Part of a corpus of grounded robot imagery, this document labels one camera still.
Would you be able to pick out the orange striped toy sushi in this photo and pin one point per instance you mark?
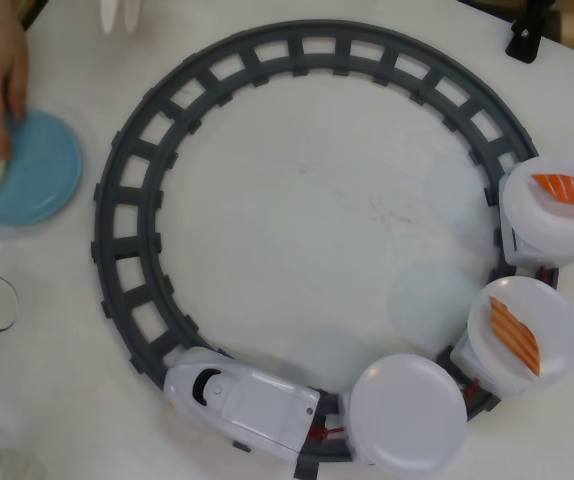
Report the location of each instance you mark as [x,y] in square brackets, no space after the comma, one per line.
[514,335]

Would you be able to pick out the blue round dish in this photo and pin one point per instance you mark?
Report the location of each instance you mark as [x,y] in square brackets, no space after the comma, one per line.
[42,170]

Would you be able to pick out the white Shinkansen toy locomotive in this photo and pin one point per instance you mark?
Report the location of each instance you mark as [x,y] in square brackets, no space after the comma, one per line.
[257,405]

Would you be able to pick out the orange salmon toy sushi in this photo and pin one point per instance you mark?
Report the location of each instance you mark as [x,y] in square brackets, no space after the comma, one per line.
[567,190]

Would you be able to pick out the brown wooden furniture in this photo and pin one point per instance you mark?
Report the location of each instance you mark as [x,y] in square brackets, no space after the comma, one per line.
[34,10]

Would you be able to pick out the black stand foot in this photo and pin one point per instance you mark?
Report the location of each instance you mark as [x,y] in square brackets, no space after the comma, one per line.
[522,45]

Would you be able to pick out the grey circular toy rail track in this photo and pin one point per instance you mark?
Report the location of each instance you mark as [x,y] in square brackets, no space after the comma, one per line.
[132,248]

